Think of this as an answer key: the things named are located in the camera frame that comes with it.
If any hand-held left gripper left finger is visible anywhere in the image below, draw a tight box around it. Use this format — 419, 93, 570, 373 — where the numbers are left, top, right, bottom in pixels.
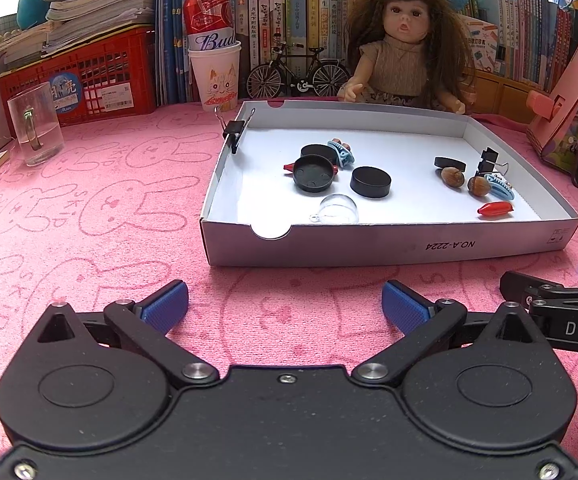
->
36, 280, 220, 386

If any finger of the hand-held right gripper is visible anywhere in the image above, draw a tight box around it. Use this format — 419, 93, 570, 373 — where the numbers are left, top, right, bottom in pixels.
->
500, 270, 578, 306

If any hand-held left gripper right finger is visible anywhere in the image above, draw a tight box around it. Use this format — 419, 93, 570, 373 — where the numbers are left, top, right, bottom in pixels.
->
381, 280, 540, 386

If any white cardboard box lid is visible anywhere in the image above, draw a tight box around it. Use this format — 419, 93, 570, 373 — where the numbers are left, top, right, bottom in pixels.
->
199, 99, 578, 268

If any red plastic tube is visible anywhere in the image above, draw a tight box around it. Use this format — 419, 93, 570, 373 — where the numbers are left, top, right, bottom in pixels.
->
477, 201, 514, 220
283, 161, 341, 175

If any clear plastic half ball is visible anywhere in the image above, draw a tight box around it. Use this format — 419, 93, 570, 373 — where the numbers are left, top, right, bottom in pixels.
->
310, 192, 361, 224

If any thick black round cap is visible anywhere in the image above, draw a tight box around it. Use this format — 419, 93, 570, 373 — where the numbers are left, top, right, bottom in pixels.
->
350, 166, 393, 198

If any black binder clip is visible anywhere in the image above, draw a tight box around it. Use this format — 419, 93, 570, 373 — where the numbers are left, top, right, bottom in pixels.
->
479, 147, 512, 176
214, 106, 257, 155

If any pink bunny print tablecloth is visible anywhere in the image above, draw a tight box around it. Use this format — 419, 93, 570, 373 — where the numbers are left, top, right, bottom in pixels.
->
0, 95, 578, 451

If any pink triangular toy house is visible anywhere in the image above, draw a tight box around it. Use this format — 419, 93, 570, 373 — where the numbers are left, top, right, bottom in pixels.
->
526, 30, 578, 176

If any wooden desk organizer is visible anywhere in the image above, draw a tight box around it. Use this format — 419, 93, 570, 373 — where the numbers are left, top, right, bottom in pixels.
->
469, 70, 540, 123

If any clear glass mug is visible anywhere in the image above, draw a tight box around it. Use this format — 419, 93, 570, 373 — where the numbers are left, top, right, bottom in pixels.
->
8, 82, 65, 167

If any white cat print paper cup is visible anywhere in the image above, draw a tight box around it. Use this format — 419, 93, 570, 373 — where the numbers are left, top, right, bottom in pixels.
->
187, 40, 242, 113

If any red plastic crate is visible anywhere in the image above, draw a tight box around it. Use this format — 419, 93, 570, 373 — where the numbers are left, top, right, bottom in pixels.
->
0, 25, 159, 128

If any long haired doll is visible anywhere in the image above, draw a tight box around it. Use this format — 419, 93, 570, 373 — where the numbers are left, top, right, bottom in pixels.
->
338, 0, 477, 116

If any white printed cardboard box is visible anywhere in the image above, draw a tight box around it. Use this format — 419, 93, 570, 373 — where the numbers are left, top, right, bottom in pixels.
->
461, 15, 500, 73

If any black miniature bicycle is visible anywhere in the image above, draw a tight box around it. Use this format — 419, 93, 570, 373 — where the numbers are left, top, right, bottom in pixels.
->
245, 42, 352, 101

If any row of thin blue booklets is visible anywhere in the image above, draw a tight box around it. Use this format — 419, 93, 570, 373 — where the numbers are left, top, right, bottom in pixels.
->
156, 0, 220, 106

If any red beer can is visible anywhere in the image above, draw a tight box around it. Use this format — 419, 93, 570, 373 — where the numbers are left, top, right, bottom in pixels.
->
182, 0, 235, 53

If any stack of lying books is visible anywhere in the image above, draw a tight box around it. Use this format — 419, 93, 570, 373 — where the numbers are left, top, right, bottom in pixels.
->
0, 0, 157, 61

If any row of colourful upright books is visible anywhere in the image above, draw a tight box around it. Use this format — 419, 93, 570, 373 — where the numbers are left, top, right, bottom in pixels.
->
219, 0, 385, 98

